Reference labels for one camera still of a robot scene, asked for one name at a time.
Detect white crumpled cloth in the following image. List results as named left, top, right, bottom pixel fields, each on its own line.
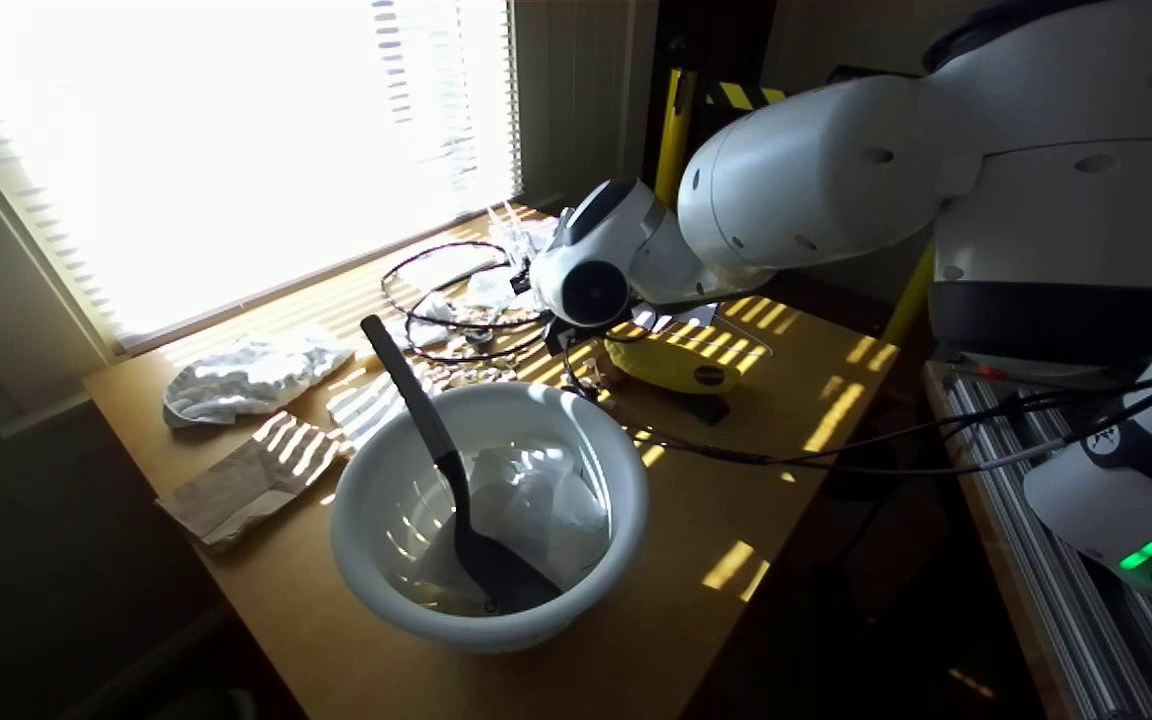
left=163, top=335, right=351, bottom=430

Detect white plastic bowl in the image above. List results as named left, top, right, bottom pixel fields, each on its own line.
left=329, top=385, right=649, bottom=657

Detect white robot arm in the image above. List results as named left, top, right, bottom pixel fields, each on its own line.
left=534, top=0, right=1152, bottom=591

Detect brown paper napkin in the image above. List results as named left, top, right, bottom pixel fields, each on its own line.
left=158, top=413, right=346, bottom=551

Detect black plastic spatula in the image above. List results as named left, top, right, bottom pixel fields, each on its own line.
left=362, top=316, right=560, bottom=613

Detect white window blinds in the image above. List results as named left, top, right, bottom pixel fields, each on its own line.
left=0, top=0, right=521, bottom=348

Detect yellow black safety barrier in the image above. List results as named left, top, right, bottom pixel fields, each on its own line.
left=652, top=68, right=783, bottom=206

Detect black cable loop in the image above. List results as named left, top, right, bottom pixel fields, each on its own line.
left=376, top=236, right=1152, bottom=484

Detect yellow tape measure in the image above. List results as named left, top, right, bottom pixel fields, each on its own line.
left=603, top=335, right=742, bottom=396

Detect white paper in bowl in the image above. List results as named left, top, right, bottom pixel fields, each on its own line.
left=469, top=445, right=608, bottom=586

